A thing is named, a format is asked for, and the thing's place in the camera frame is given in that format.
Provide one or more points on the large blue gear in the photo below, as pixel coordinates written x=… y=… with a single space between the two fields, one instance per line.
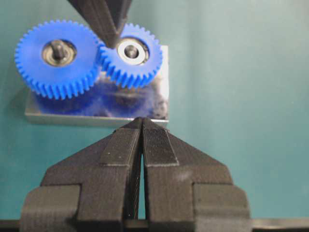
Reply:
x=51 y=81

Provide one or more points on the metal base plate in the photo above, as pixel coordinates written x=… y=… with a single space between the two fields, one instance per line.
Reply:
x=106 y=104

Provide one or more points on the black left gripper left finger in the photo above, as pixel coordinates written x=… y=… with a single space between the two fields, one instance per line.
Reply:
x=93 y=190

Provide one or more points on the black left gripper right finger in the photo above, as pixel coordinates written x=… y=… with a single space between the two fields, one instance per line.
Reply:
x=186 y=190

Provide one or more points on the steel shaft for small gear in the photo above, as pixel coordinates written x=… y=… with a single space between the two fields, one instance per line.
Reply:
x=131 y=53

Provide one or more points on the steel shaft of large gear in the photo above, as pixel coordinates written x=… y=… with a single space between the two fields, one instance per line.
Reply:
x=58 y=49

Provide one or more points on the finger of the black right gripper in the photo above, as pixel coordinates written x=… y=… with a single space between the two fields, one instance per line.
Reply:
x=106 y=18

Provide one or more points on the small blue gear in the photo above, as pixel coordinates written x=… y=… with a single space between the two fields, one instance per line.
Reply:
x=132 y=72

